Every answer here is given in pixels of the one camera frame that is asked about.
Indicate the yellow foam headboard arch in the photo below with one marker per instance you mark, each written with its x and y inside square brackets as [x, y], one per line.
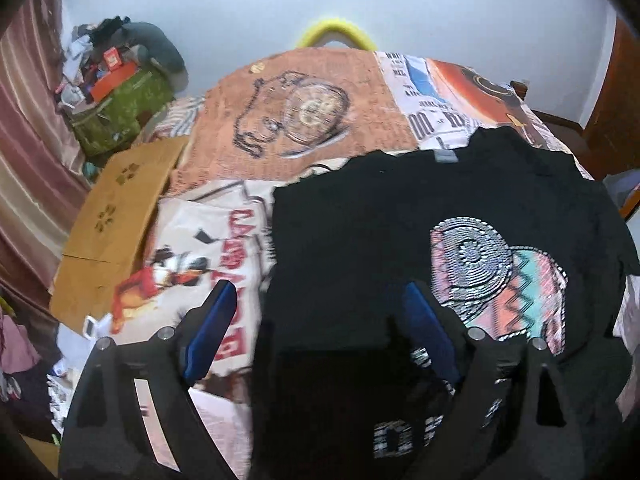
[330, 28]

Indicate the green patterned storage box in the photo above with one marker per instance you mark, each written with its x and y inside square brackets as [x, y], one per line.
[118, 119]

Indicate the pink striped curtain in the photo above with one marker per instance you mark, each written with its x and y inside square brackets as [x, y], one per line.
[42, 187]

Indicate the newspaper print bed blanket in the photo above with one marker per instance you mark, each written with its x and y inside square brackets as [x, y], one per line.
[284, 119]

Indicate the black elephant print t-shirt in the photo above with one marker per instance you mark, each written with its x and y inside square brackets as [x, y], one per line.
[513, 239]

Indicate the orange box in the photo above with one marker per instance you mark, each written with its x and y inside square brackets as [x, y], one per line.
[105, 85]

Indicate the white cartoon print t-shirt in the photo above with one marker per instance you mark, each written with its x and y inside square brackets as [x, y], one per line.
[219, 231]

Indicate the wooden bed frame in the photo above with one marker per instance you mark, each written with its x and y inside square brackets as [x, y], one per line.
[607, 146]

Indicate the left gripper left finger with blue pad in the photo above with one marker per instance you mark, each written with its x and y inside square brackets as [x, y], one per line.
[177, 358]

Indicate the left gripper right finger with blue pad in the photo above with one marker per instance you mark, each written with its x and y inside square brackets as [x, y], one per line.
[466, 359]

